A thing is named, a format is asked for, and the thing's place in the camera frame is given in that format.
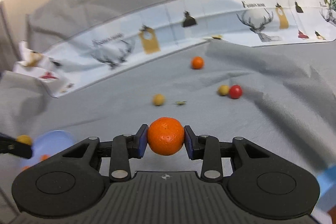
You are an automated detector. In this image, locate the yellow-green fruit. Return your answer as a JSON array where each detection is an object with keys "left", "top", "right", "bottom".
[
  {"left": 152, "top": 94, "right": 165, "bottom": 106},
  {"left": 16, "top": 135, "right": 33, "bottom": 146},
  {"left": 217, "top": 85, "right": 230, "bottom": 96}
]

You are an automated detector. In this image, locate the red cherry tomato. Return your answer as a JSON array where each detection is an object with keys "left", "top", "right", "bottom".
[{"left": 229, "top": 85, "right": 243, "bottom": 99}]

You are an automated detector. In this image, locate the small orange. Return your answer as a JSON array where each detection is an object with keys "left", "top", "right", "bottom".
[{"left": 191, "top": 56, "right": 205, "bottom": 70}]

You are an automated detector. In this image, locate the blue round plate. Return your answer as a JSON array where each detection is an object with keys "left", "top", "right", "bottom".
[{"left": 19, "top": 130, "right": 76, "bottom": 172}]

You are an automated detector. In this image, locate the small green stem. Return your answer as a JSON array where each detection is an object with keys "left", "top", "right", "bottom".
[{"left": 174, "top": 101, "right": 187, "bottom": 106}]

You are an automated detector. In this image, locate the white deer print cloth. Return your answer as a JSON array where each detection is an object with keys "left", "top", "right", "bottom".
[{"left": 13, "top": 0, "right": 335, "bottom": 97}]

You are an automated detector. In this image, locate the blue tape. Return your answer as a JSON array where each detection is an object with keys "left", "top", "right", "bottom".
[{"left": 317, "top": 165, "right": 336, "bottom": 212}]

